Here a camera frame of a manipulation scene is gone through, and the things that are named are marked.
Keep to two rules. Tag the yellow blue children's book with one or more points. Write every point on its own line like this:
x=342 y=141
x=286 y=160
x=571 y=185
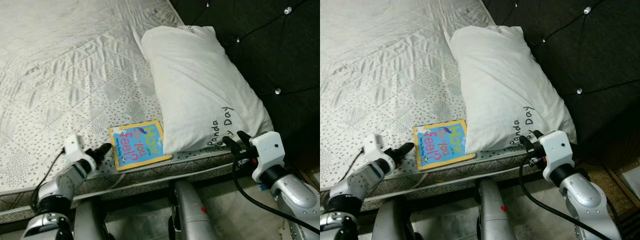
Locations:
x=442 y=144
x=137 y=145

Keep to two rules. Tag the white pillow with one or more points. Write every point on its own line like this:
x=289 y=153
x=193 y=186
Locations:
x=510 y=85
x=200 y=85

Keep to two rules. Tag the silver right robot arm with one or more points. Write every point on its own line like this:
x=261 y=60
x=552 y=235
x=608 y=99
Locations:
x=295 y=195
x=585 y=195

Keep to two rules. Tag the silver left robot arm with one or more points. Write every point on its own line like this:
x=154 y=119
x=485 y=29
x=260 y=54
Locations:
x=355 y=187
x=57 y=190

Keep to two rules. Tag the dark bed base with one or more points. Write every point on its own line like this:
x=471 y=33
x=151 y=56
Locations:
x=450 y=192
x=150 y=197

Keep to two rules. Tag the silver robot left leg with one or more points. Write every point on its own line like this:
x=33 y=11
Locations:
x=90 y=220
x=390 y=220

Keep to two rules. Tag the silver robot leg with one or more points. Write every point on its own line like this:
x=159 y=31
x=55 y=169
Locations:
x=492 y=210
x=390 y=220
x=90 y=220
x=192 y=210

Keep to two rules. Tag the silver robot right leg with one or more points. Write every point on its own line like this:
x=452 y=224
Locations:
x=192 y=210
x=492 y=210

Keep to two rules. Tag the grey quilted mattress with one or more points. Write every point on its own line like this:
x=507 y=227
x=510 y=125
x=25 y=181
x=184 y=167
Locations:
x=390 y=75
x=75 y=75

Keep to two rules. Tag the black tufted headboard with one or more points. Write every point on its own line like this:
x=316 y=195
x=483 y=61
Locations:
x=590 y=50
x=270 y=50

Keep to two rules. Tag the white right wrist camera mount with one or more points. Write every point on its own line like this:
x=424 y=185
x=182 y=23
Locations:
x=267 y=152
x=556 y=150

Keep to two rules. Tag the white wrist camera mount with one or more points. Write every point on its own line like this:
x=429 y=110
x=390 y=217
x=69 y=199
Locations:
x=75 y=146
x=375 y=146
x=556 y=150
x=267 y=152

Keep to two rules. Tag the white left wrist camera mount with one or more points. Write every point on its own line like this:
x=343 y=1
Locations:
x=375 y=146
x=75 y=146

